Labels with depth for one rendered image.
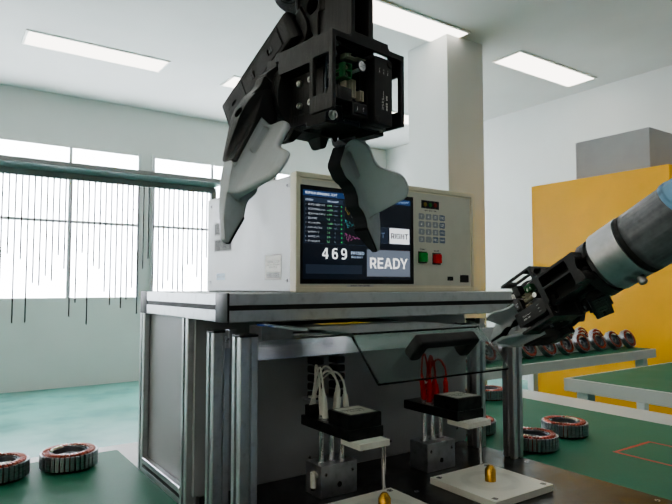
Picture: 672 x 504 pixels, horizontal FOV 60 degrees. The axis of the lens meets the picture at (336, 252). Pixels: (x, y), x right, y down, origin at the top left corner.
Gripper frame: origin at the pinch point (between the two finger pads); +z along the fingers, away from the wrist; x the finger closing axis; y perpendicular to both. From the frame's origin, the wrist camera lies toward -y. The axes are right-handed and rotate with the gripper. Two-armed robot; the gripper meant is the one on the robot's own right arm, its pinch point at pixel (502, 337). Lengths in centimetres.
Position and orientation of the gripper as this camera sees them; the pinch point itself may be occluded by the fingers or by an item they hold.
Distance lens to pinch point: 89.0
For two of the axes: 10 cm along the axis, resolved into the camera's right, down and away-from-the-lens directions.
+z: -4.9, 5.4, 6.8
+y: -8.2, -0.4, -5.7
